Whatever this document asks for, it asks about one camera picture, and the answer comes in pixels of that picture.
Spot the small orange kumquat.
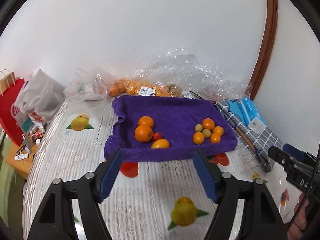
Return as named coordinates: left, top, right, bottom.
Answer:
left=201, top=118, right=215, bottom=131
left=193, top=132, right=205, bottom=145
left=213, top=126, right=224, bottom=136
left=209, top=132, right=221, bottom=144

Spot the small yellow-green fruit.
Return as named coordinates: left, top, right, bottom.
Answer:
left=202, top=129, right=212, bottom=139

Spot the oval orange fruit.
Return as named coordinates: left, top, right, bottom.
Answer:
left=151, top=138, right=170, bottom=149

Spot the orange persimmon with stem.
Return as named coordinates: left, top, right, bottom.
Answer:
left=135, top=125, right=153, bottom=143

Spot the small red fruit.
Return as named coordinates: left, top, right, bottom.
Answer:
left=152, top=132, right=163, bottom=141

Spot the large orange mandarin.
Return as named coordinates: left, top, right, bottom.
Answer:
left=138, top=116, right=154, bottom=128

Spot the olive green round fruit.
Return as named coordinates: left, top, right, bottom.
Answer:
left=195, top=124, right=203, bottom=132

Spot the right hand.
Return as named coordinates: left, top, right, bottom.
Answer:
left=287, top=198, right=309, bottom=240

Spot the grey checked folded cloth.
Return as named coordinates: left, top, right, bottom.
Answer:
left=215, top=100, right=283, bottom=173

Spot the blue tissue pack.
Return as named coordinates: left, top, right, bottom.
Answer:
left=238, top=97, right=266, bottom=134

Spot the wooden side table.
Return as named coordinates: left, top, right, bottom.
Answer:
left=5, top=144, right=38, bottom=180

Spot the white plastic bag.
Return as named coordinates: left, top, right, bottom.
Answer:
left=15, top=68, right=64, bottom=123

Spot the purple towel covered tray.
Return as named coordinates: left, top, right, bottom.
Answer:
left=104, top=95, right=238, bottom=163

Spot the red paper shopping bag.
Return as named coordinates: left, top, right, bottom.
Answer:
left=1, top=69, right=25, bottom=146

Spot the crumpled clear plastic bag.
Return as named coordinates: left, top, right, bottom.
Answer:
left=133, top=48, right=252, bottom=102

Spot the clear bag of oranges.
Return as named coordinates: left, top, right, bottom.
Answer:
left=108, top=79, right=183, bottom=98

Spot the black cable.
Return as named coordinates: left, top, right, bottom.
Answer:
left=285, top=144, right=320, bottom=231

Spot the brown wooden door frame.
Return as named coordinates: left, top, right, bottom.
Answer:
left=250, top=0, right=278, bottom=100

